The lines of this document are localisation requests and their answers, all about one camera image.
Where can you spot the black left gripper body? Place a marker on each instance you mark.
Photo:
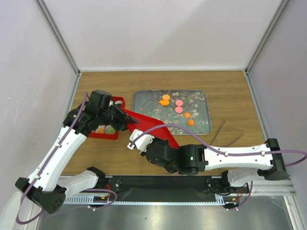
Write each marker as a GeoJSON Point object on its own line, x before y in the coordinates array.
{"type": "Point", "coordinates": [112, 117]}

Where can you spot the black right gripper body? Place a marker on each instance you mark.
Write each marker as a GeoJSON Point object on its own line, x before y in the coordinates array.
{"type": "Point", "coordinates": [159, 141]}

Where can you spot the orange round waffle cookie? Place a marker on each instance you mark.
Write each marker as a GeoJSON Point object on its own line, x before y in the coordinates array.
{"type": "Point", "coordinates": [101, 131]}

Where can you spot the green round cookie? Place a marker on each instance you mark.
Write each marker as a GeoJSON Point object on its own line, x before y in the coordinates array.
{"type": "Point", "coordinates": [109, 130]}

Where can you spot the red cookie box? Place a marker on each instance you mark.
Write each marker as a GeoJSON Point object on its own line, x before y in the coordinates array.
{"type": "Point", "coordinates": [94, 134]}

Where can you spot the red box lid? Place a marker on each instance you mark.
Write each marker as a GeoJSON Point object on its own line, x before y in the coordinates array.
{"type": "Point", "coordinates": [146, 122]}

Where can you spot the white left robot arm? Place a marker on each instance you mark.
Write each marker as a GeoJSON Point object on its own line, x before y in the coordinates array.
{"type": "Point", "coordinates": [43, 186]}

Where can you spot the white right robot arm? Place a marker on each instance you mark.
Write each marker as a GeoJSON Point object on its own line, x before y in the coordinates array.
{"type": "Point", "coordinates": [242, 164]}

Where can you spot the orange swirl cookie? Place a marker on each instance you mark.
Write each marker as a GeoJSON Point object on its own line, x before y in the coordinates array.
{"type": "Point", "coordinates": [190, 122]}

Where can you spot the orange fish cookie top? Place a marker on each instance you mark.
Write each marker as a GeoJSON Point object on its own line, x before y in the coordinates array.
{"type": "Point", "coordinates": [164, 102]}

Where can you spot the orange round cookie top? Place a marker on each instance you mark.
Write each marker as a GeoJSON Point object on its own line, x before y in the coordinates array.
{"type": "Point", "coordinates": [166, 97]}

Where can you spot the orange flower cookie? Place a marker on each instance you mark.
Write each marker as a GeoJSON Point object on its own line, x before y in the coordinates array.
{"type": "Point", "coordinates": [187, 115]}

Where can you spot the floral metal serving tray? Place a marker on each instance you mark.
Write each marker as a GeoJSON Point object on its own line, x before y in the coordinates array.
{"type": "Point", "coordinates": [146, 102]}

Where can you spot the pink round cookie upper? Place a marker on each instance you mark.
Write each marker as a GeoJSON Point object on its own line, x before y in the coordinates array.
{"type": "Point", "coordinates": [179, 103]}

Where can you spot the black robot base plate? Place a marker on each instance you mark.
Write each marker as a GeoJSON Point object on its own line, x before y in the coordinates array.
{"type": "Point", "coordinates": [164, 185]}

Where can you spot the white cable duct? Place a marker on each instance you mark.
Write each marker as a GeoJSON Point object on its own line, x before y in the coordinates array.
{"type": "Point", "coordinates": [100, 199]}

